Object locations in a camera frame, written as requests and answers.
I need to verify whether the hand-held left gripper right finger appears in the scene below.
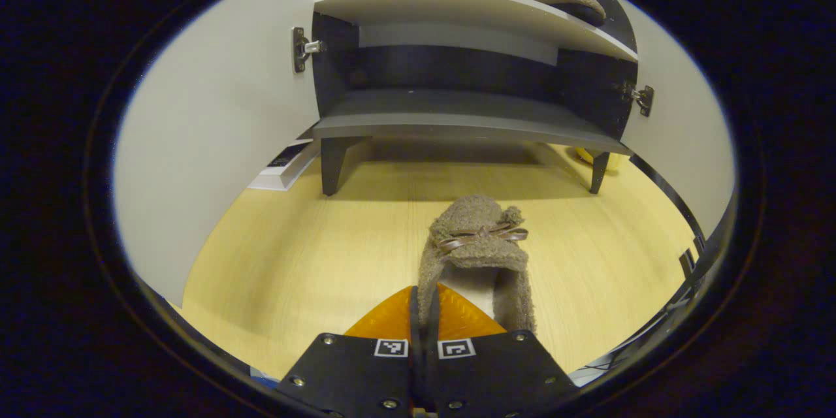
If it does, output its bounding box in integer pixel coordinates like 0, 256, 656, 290
425, 283, 581, 418

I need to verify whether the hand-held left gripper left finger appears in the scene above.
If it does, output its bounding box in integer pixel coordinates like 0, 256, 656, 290
274, 285, 422, 418

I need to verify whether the grey shoe cabinet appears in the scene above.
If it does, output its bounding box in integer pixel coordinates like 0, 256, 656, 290
307, 0, 639, 197

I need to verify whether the grey cabinet door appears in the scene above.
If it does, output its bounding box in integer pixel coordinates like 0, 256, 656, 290
611, 0, 737, 239
114, 0, 340, 308

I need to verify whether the metal door hinge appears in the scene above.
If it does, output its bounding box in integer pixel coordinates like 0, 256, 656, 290
291, 26, 325, 74
617, 82, 654, 118

